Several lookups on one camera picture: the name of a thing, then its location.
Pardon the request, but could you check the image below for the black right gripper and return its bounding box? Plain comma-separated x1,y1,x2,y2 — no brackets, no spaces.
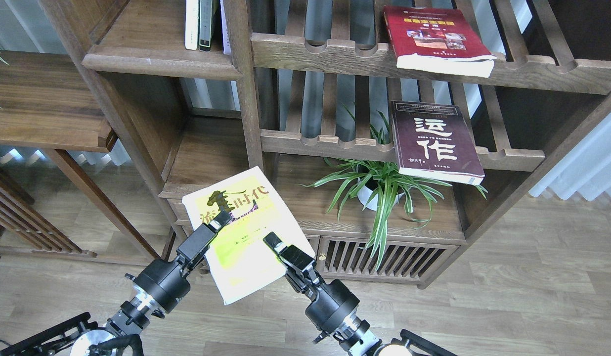
263,232,360,342

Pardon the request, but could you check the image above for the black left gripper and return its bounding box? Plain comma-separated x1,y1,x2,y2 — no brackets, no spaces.
125,211,233,313

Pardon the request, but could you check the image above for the yellow green cover book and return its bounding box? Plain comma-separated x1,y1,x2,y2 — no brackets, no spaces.
182,167,315,305

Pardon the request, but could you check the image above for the white upright book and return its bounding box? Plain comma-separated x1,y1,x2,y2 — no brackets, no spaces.
185,0,200,50

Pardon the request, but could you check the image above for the dark maroon cover book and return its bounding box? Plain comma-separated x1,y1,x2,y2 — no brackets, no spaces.
391,100,485,185

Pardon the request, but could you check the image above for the green spider plant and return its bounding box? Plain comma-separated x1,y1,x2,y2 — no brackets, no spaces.
310,101,487,267

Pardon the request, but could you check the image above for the dark wooden bookshelf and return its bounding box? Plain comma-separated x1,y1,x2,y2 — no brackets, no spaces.
40,0,611,288

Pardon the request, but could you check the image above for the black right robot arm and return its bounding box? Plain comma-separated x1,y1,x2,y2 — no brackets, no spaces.
264,232,453,356

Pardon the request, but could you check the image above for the wooden side table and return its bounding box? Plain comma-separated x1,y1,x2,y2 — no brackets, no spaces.
0,50,175,265

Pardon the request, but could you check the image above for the red cover book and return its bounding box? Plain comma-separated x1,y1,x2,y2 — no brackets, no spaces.
383,5,496,78

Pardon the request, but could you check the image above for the white book behind post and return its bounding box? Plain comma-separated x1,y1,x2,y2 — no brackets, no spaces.
219,0,231,56

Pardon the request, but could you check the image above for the wooden slatted rack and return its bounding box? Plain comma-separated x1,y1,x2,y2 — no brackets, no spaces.
0,168,97,259

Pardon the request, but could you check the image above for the white curtain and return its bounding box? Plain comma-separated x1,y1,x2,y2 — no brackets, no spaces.
528,113,611,201

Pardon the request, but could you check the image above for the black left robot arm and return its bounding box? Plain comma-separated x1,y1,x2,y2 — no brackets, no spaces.
0,212,232,356

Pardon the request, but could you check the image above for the dark green upright book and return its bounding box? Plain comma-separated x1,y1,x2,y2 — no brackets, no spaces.
198,0,219,52

